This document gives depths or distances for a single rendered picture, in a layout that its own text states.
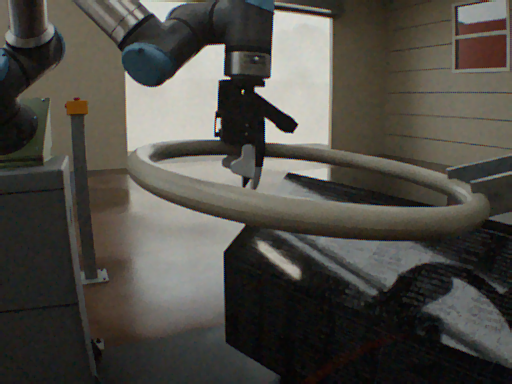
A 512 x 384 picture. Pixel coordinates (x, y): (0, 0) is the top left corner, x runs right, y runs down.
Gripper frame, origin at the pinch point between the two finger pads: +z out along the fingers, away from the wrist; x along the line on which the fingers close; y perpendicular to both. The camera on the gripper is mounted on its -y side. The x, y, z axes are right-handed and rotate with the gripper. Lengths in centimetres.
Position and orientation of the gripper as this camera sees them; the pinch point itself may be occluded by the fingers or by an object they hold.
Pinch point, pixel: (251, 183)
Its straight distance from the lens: 76.9
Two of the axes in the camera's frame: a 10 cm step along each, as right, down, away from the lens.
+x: 3.0, 2.1, -9.3
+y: -9.5, 0.1, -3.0
